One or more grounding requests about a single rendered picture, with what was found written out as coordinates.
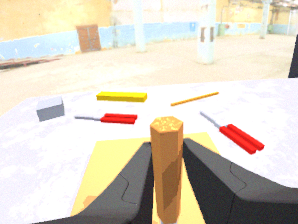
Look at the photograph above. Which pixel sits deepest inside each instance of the red-handled awl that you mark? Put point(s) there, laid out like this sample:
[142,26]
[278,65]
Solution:
[246,142]
[116,118]

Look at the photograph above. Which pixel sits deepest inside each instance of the pale yellow panel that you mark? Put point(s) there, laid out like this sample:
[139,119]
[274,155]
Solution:
[108,158]

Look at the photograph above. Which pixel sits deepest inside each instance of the yellow flat bar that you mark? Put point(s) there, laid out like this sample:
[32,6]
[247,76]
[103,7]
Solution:
[136,97]

